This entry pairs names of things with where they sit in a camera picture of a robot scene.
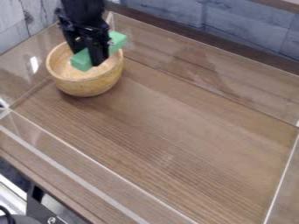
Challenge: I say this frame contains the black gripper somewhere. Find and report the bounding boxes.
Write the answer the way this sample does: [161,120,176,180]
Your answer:
[55,0,109,67]

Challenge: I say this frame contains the green rectangular stick block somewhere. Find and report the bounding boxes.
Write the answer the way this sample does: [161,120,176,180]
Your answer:
[69,31,127,72]

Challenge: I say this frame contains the wooden bowl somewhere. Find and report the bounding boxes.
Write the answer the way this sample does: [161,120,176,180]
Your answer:
[45,42,124,97]

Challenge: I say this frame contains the clear acrylic tray walls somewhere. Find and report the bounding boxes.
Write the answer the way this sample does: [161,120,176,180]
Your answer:
[0,16,299,224]

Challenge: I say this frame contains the black table leg bracket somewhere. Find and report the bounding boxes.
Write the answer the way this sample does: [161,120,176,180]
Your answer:
[25,185,68,224]

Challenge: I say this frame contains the black cable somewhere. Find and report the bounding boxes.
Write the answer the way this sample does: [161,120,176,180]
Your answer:
[0,205,17,224]

